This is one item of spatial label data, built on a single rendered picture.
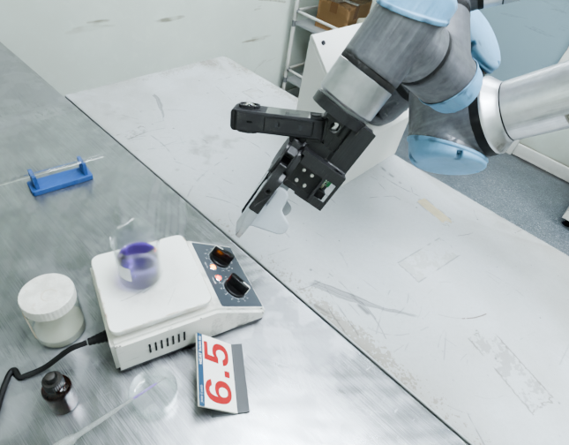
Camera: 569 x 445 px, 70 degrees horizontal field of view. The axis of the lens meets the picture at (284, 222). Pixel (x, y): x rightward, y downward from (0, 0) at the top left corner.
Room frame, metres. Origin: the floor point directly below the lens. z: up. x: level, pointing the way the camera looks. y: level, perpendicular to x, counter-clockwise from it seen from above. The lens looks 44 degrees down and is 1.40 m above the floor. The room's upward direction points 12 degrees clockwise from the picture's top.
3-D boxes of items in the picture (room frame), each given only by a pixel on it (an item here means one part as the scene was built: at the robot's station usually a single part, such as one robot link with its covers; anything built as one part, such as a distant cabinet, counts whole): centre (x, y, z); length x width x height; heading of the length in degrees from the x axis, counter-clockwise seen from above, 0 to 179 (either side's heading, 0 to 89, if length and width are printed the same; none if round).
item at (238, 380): (0.22, 0.04, 0.92); 0.09 x 0.06 x 0.04; 19
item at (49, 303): (0.25, 0.25, 0.94); 0.06 x 0.06 x 0.08
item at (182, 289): (0.29, 0.15, 0.98); 0.12 x 0.12 x 0.01; 37
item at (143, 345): (0.31, 0.13, 0.94); 0.22 x 0.13 x 0.08; 127
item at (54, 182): (0.51, 0.40, 0.92); 0.10 x 0.03 x 0.04; 138
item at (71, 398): (0.16, 0.20, 0.93); 0.03 x 0.03 x 0.07
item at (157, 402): (0.19, 0.11, 0.91); 0.06 x 0.06 x 0.02
